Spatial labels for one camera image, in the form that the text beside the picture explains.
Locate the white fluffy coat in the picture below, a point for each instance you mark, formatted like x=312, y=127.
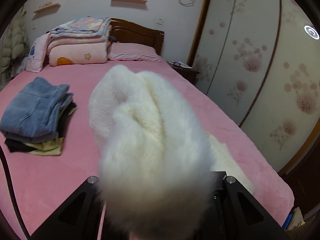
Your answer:
x=157, y=162

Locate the dark folded clothes stack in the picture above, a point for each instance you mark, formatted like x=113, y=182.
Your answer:
x=49, y=147

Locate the dark wooden nightstand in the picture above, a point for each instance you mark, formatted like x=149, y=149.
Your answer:
x=188, y=73

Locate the pink pillow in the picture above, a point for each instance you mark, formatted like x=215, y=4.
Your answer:
x=132, y=52

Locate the dark wooden headboard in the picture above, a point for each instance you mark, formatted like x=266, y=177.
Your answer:
x=123, y=31

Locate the folded floral pink quilt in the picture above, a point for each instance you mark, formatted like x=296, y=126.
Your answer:
x=80, y=41

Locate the floral sliding wardrobe door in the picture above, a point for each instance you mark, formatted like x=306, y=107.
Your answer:
x=258, y=60

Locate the folded blue jeans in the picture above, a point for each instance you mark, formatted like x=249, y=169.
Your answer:
x=33, y=114

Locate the small printed pillow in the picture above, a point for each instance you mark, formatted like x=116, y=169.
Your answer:
x=37, y=54

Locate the pink bed sheet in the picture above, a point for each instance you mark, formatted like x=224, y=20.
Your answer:
x=41, y=184

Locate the beige puffer jacket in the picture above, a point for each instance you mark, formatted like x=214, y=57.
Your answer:
x=14, y=46

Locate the lower wooden wall shelf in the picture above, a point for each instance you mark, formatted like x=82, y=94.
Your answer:
x=46, y=6

